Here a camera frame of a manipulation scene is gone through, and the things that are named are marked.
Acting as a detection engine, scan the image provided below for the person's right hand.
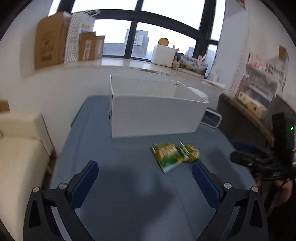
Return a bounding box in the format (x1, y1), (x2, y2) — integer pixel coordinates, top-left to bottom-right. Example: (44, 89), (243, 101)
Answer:
(275, 180), (293, 206)

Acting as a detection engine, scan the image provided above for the dark wooden side table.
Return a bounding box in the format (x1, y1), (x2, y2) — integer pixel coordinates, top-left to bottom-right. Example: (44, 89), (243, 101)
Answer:
(217, 93), (274, 149)

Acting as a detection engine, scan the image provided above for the beige tissue box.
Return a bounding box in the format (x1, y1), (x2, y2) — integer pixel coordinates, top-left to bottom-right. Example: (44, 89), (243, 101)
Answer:
(237, 91), (267, 119)

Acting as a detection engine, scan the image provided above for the small green garlic packet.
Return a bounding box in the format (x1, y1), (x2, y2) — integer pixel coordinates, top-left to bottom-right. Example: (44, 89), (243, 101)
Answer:
(151, 143), (184, 174)

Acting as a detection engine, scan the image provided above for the clear drawer organizer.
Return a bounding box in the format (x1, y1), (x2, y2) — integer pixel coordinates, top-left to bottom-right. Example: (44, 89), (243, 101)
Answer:
(235, 46), (289, 108)

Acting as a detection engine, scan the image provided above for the white bottle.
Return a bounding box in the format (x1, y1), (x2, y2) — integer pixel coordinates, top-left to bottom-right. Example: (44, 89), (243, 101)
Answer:
(207, 71), (219, 82)

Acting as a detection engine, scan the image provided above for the cream leather sofa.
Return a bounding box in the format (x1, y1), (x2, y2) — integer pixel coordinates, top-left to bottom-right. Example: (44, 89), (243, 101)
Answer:
(1, 112), (54, 240)

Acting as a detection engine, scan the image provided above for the printed landscape carton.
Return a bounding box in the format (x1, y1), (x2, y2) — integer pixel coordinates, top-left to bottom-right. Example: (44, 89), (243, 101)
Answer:
(178, 55), (208, 76)

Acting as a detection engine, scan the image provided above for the white storage box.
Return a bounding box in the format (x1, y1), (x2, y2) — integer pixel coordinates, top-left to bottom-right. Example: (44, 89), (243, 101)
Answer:
(109, 73), (209, 138)

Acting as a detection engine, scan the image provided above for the white foam box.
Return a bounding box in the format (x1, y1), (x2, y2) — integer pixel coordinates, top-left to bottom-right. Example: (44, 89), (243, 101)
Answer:
(151, 45), (176, 68)

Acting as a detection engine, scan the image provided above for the round orange fruit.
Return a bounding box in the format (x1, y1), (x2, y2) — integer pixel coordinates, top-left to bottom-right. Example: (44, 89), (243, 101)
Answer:
(158, 38), (169, 47)

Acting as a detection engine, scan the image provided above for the small cardboard box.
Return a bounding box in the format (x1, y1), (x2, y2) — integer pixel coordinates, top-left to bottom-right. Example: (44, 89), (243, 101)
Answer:
(78, 32), (105, 61)

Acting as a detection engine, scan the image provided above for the large cardboard box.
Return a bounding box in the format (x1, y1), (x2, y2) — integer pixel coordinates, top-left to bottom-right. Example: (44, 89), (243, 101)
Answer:
(35, 11), (71, 69)

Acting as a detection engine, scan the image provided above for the dotted white paper bag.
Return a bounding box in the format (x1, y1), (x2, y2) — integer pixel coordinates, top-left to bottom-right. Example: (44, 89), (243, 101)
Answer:
(64, 12), (95, 62)

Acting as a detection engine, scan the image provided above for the black window frame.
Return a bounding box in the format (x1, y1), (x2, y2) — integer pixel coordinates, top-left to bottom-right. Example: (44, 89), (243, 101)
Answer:
(57, 1), (226, 60)

